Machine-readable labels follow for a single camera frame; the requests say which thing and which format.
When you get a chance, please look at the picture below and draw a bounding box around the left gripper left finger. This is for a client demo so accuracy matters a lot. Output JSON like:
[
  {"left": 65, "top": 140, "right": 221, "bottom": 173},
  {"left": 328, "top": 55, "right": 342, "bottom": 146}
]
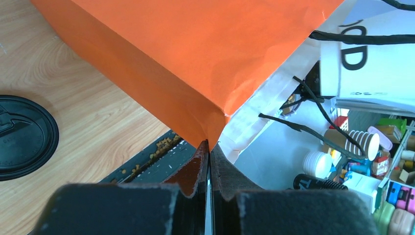
[{"left": 32, "top": 141, "right": 209, "bottom": 235}]

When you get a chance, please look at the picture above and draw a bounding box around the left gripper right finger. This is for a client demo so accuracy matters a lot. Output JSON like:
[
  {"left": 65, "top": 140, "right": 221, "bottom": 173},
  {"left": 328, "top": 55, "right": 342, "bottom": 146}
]
[{"left": 210, "top": 146, "right": 379, "bottom": 235}]

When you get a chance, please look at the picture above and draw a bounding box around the orange paper bag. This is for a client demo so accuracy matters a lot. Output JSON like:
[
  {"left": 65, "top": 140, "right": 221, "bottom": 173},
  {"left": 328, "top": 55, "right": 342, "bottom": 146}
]
[{"left": 30, "top": 0, "right": 415, "bottom": 165}]

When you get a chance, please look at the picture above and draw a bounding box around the white paper coffee cup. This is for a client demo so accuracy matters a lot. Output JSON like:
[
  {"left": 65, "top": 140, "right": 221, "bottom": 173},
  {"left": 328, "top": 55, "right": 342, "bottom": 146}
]
[{"left": 313, "top": 10, "right": 415, "bottom": 112}]

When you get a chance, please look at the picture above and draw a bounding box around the background white lid stack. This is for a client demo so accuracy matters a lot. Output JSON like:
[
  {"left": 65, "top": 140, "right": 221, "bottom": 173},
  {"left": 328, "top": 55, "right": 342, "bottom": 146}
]
[{"left": 303, "top": 151, "right": 332, "bottom": 179}]

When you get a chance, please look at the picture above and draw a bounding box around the background brown ribbed cup stack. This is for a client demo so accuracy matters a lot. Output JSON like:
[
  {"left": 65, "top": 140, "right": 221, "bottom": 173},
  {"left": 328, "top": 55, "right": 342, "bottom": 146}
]
[{"left": 323, "top": 128, "right": 381, "bottom": 162}]

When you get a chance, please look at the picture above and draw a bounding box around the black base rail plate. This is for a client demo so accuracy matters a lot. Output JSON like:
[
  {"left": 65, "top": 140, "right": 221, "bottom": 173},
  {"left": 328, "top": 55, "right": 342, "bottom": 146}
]
[{"left": 100, "top": 130, "right": 196, "bottom": 184}]

